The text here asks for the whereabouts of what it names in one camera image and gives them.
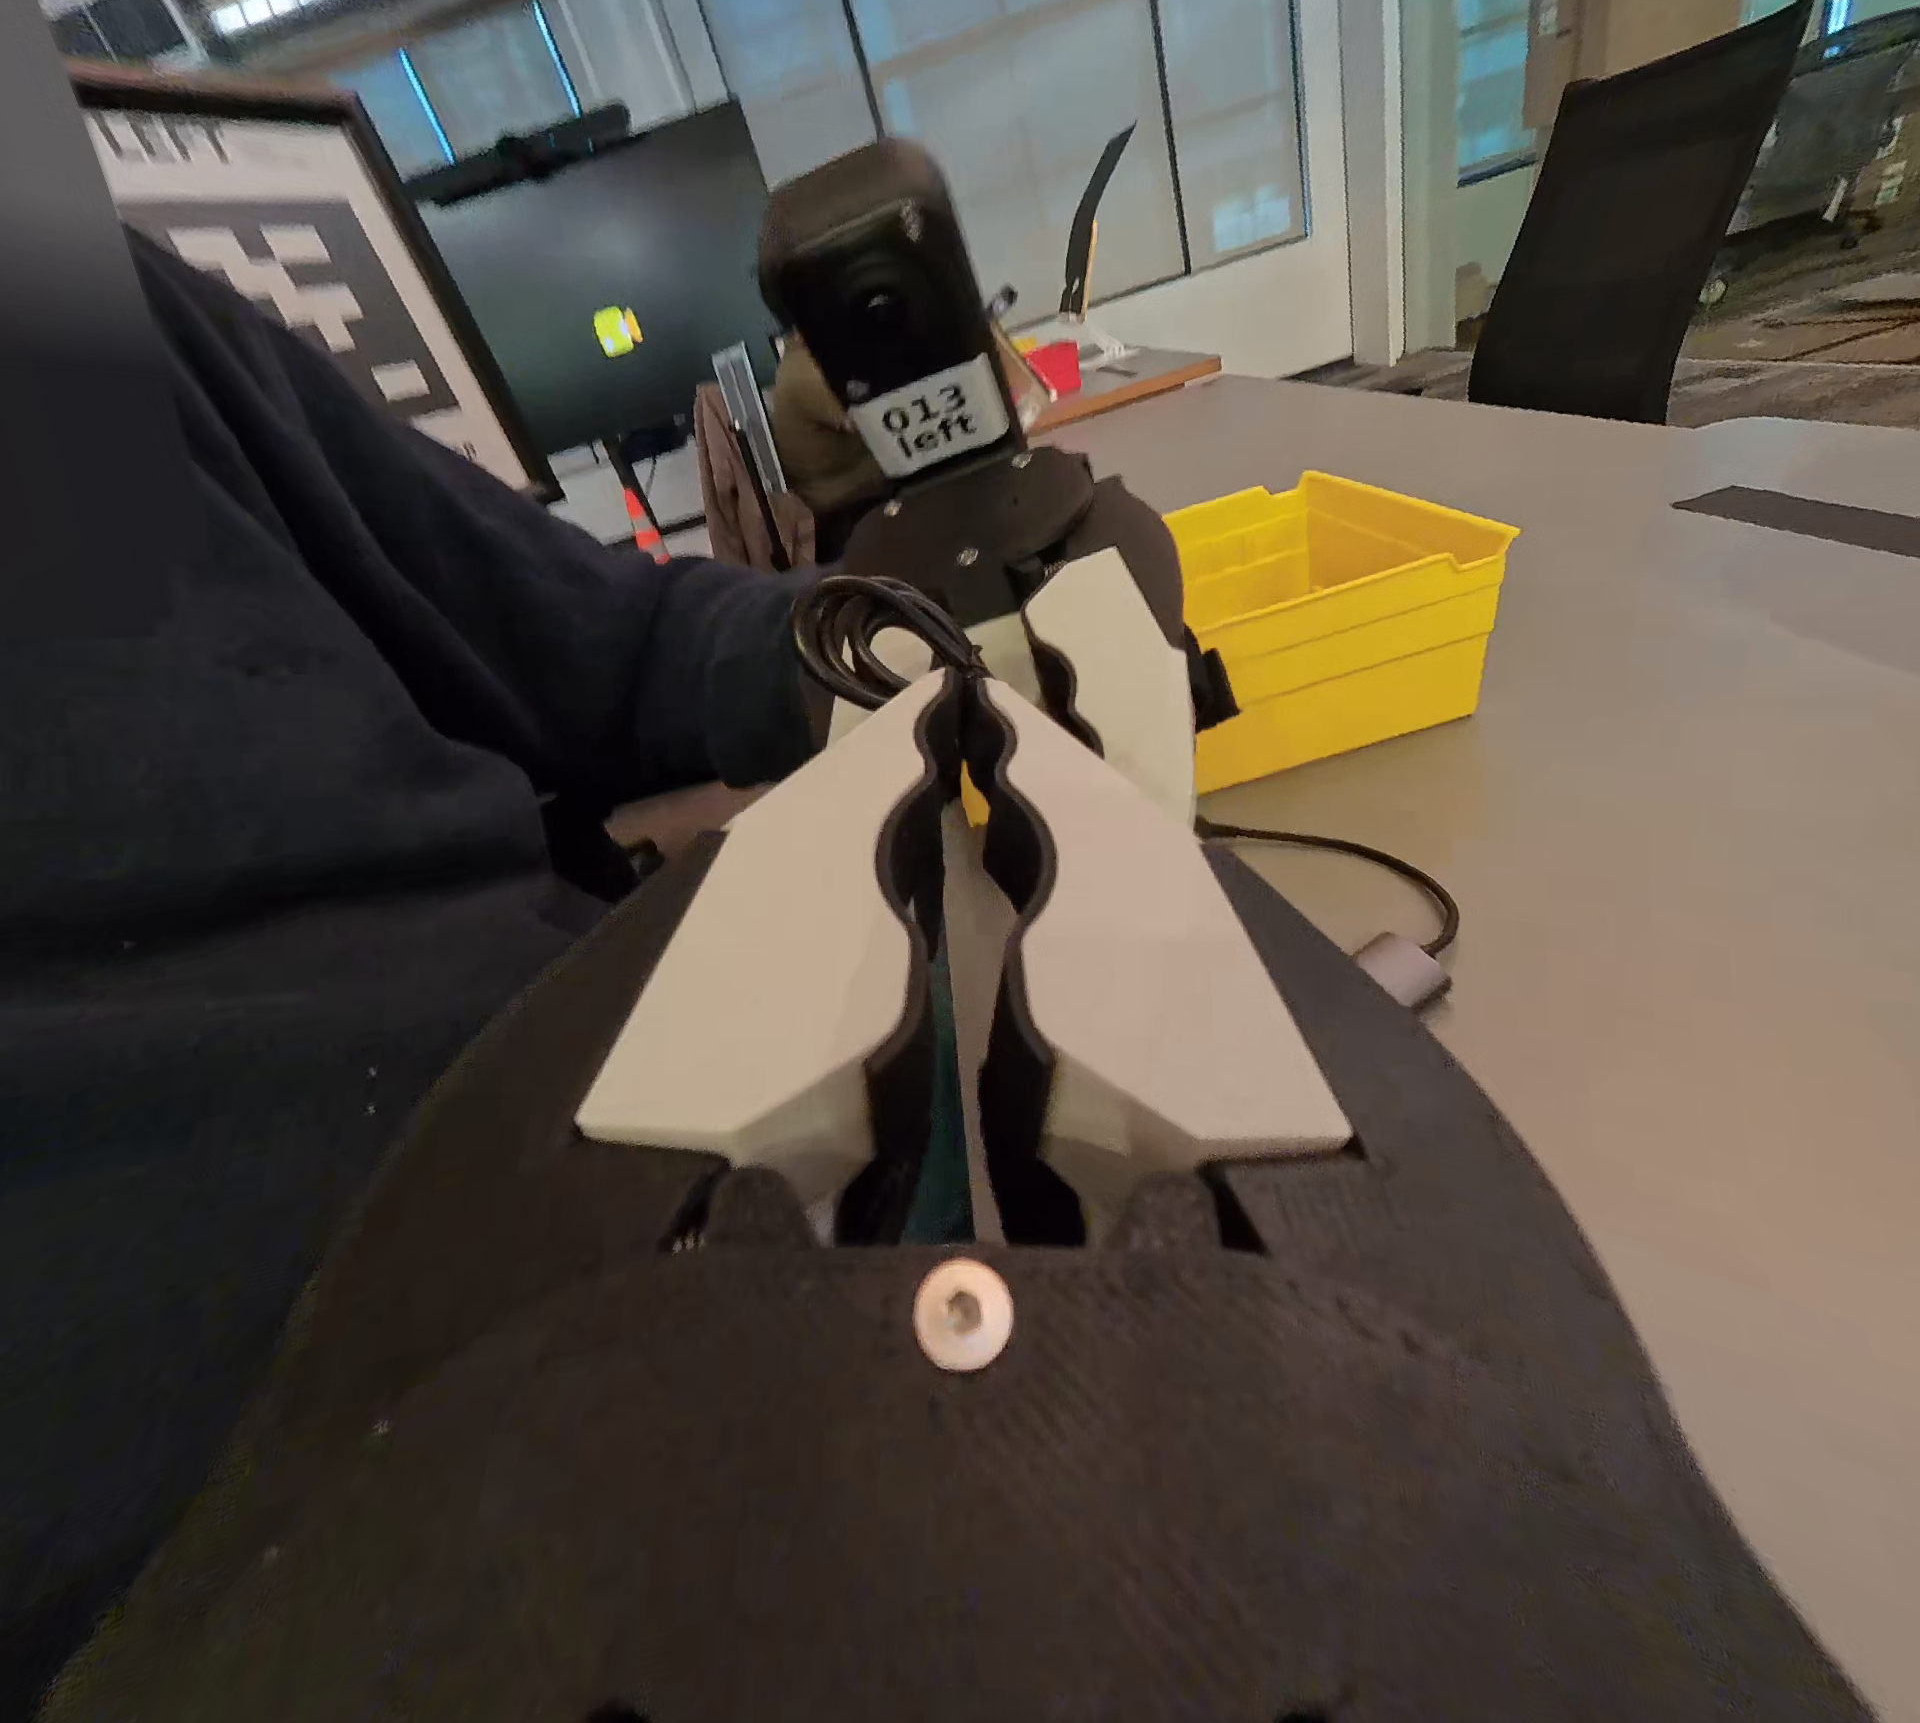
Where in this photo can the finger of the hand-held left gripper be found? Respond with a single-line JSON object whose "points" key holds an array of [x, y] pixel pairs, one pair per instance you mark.
{"points": [[1005, 648], [1143, 676]]}

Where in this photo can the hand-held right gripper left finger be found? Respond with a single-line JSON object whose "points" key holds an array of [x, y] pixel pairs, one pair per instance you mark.
{"points": [[747, 988]]}

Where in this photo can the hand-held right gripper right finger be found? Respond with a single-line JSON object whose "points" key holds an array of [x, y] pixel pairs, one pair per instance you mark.
{"points": [[1170, 988]]}

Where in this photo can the yellow plastic bin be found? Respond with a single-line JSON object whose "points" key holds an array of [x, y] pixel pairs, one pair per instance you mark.
{"points": [[1352, 646]]}

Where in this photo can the brown jacket on chair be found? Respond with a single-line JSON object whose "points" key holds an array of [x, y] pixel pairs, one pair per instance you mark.
{"points": [[745, 477]]}

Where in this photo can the large black screen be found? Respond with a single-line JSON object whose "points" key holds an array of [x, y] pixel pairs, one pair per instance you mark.
{"points": [[634, 252]]}

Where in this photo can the wooden work table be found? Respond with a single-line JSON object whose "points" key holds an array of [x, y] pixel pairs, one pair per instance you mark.
{"points": [[1123, 383]]}

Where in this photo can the orange grey striped traffic cone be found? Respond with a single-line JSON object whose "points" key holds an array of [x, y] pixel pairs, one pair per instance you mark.
{"points": [[647, 531]]}

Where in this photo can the black video bar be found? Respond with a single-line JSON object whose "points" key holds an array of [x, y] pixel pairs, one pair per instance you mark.
{"points": [[522, 157]]}

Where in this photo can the black white framed poster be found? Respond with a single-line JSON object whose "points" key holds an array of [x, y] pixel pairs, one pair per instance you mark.
{"points": [[299, 252]]}

